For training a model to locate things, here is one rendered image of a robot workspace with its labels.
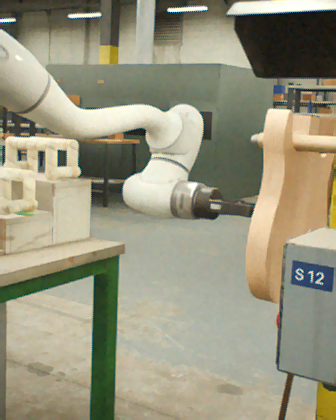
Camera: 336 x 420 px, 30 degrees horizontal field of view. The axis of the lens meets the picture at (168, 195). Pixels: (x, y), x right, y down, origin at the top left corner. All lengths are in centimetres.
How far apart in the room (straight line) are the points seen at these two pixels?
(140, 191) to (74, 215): 33
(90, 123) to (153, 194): 28
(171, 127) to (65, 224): 45
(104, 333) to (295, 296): 95
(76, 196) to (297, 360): 98
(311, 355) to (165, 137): 73
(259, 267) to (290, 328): 30
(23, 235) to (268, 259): 69
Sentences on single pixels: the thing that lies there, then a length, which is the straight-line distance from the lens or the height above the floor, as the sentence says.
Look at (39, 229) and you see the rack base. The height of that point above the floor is 98.
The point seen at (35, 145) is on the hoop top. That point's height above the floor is 119.
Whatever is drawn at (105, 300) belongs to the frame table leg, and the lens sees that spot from 179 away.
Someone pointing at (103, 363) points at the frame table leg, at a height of 59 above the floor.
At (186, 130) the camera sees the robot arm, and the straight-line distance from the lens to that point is 153.
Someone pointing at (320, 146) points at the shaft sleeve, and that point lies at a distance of 126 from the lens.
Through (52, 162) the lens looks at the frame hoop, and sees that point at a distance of 176.
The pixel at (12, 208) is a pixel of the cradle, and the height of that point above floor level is 104.
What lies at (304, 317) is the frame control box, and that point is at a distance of 95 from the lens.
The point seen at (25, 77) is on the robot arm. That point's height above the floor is 135.
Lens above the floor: 130
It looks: 7 degrees down
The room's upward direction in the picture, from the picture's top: 2 degrees clockwise
